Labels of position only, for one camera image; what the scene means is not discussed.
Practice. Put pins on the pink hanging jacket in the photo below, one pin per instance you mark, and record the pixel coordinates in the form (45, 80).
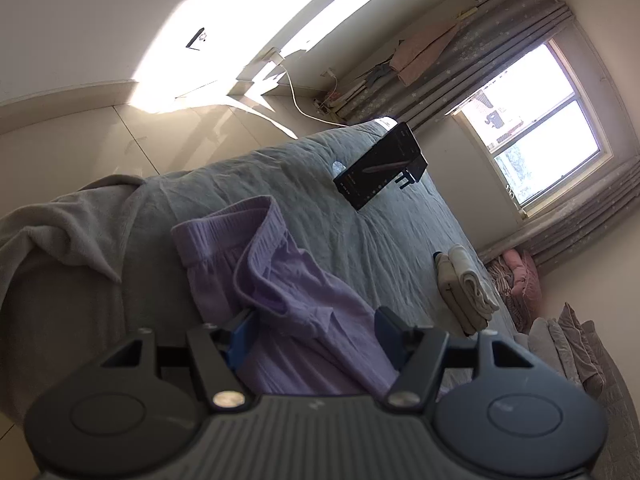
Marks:
(420, 52)

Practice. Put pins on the beige fleece blanket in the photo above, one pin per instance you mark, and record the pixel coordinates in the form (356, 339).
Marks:
(60, 270)

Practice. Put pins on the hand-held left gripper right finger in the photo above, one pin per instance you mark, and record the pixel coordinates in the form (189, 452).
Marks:
(387, 330)

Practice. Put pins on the purple pants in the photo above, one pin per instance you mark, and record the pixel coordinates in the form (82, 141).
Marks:
(290, 300)

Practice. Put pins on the upright black smartphone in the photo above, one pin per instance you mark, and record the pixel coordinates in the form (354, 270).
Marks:
(377, 165)

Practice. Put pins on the folded beige garment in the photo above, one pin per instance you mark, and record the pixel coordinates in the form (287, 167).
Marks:
(457, 300)

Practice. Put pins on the grey pillow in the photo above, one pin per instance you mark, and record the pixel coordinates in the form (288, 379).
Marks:
(565, 345)

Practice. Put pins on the pink quilt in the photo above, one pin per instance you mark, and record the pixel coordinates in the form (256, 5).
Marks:
(522, 280)

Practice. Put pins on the grey star-print curtain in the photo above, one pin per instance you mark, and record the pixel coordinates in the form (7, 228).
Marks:
(475, 55)
(575, 215)

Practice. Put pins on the window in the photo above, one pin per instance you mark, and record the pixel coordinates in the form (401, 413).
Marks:
(540, 130)

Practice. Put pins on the blue phone stand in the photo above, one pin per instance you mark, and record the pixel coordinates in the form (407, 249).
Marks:
(402, 181)

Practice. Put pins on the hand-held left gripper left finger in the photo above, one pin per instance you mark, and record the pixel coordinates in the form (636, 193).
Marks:
(244, 332)

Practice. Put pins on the bed with grey sheet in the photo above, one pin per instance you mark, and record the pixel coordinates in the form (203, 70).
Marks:
(325, 220)

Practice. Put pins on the folded light grey quilt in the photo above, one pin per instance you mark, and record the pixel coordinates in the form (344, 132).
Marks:
(612, 390)

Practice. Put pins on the small black wall fixture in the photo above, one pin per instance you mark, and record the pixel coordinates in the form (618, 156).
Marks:
(196, 39)

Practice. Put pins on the folded cream garment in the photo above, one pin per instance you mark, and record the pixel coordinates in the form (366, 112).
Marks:
(472, 280)

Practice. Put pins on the folded striped blanket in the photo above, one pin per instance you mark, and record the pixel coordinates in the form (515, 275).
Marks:
(505, 292)

